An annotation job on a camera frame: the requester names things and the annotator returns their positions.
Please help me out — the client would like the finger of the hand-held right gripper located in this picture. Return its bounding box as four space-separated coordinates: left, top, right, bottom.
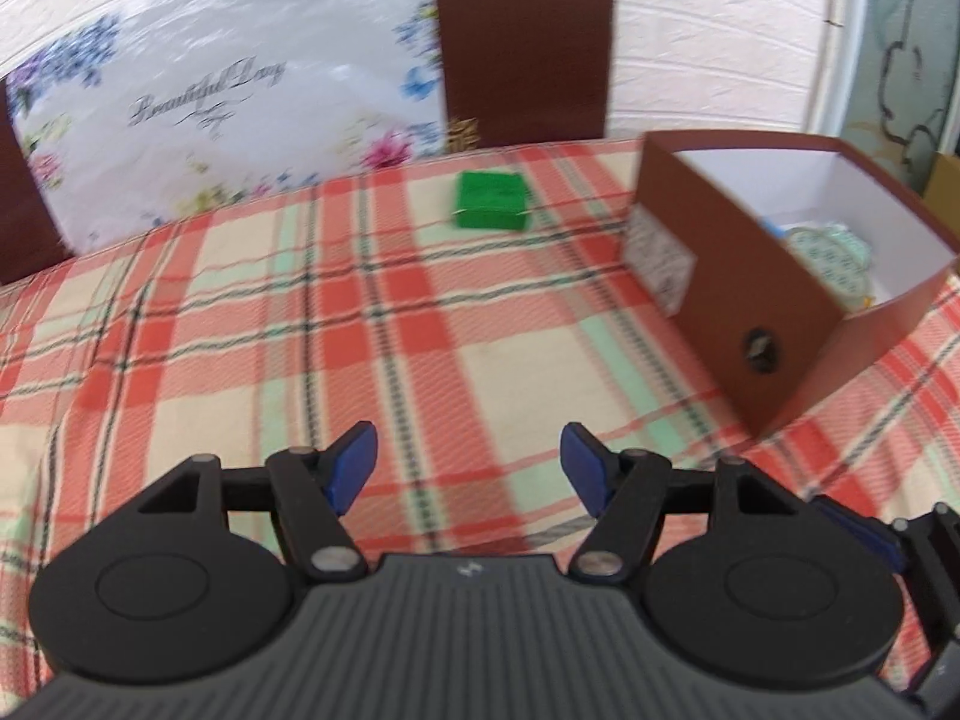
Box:
813 493 903 572

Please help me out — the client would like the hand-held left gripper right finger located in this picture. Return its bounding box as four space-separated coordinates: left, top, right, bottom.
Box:
560 422 797 583

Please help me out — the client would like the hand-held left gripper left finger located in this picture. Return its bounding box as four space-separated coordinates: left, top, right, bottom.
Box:
139 421 378 583

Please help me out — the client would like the brown cardboard box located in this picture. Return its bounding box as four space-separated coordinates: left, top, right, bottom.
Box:
618 130 960 440

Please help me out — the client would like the green box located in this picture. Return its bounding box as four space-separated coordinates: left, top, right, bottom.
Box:
451 170 534 233

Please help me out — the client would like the tan cardboard carton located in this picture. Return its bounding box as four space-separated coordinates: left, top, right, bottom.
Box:
922 152 960 242

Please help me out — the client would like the floral printed plastic bag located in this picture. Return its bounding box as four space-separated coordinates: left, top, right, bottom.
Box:
5 0 445 257

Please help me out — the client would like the brown chair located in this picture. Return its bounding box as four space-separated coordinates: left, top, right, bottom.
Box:
0 100 74 287
433 0 617 152

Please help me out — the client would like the cartoon printed panel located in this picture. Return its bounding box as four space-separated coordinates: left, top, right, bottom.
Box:
846 0 960 197

